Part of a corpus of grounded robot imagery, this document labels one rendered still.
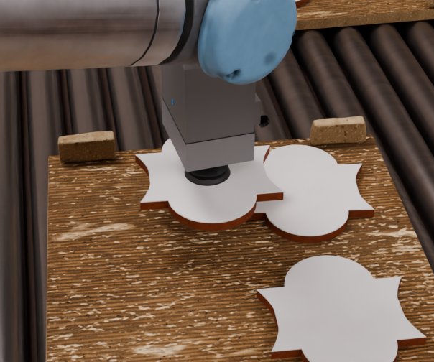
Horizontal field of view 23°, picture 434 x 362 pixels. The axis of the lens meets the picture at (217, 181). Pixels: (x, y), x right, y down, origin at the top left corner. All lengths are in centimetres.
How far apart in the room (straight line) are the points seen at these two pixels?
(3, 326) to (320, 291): 28
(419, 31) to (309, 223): 47
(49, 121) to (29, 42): 62
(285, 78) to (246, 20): 62
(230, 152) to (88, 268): 17
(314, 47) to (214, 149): 46
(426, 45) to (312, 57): 15
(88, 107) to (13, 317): 35
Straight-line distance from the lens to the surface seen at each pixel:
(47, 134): 118
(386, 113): 122
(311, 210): 101
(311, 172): 107
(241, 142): 92
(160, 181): 97
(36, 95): 126
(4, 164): 114
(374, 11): 141
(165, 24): 64
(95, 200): 105
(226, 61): 66
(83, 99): 124
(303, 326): 89
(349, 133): 112
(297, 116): 121
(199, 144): 91
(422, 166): 114
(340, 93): 125
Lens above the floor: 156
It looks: 36 degrees down
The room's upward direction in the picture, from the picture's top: straight up
